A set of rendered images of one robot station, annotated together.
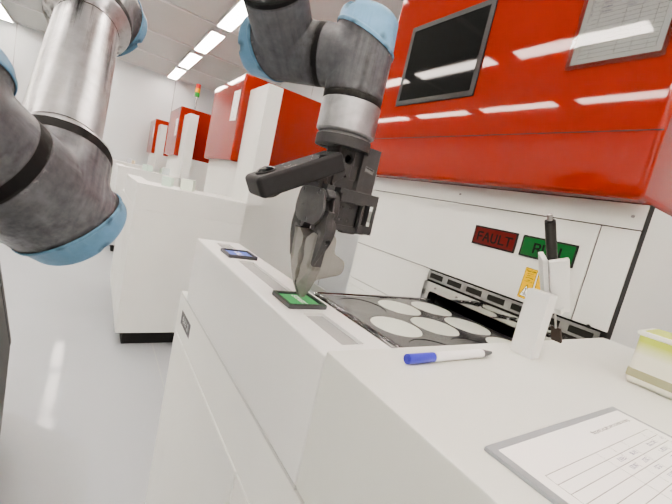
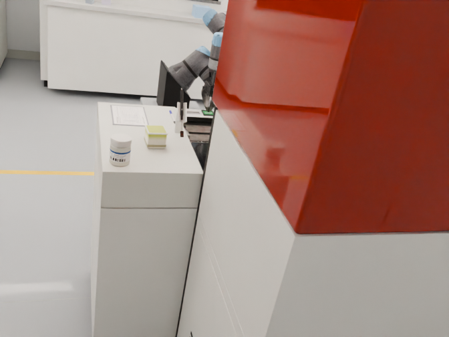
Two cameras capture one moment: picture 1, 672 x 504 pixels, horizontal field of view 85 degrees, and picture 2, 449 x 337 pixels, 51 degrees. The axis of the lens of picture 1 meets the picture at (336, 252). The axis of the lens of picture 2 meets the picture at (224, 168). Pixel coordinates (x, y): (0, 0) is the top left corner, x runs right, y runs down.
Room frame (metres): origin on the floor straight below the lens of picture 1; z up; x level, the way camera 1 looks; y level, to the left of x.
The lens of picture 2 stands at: (1.11, -1.92, 1.75)
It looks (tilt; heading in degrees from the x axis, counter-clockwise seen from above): 27 degrees down; 104
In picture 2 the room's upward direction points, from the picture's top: 11 degrees clockwise
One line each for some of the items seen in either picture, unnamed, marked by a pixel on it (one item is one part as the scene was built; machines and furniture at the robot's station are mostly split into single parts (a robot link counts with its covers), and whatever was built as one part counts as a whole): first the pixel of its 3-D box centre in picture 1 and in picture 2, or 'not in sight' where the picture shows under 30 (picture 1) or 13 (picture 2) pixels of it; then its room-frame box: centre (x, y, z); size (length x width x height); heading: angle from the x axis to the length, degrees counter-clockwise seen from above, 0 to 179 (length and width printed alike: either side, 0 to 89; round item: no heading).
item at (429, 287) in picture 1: (487, 325); not in sight; (0.87, -0.40, 0.89); 0.44 x 0.02 x 0.10; 34
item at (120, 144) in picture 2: not in sight; (120, 150); (0.40, -0.63, 1.01); 0.07 x 0.07 x 0.10
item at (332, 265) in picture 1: (324, 267); (207, 103); (0.48, 0.01, 1.02); 0.06 x 0.03 x 0.09; 124
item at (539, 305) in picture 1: (545, 305); (180, 119); (0.47, -0.28, 1.03); 0.06 x 0.04 x 0.13; 124
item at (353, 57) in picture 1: (358, 59); (220, 46); (0.49, 0.03, 1.28); 0.09 x 0.08 x 0.11; 77
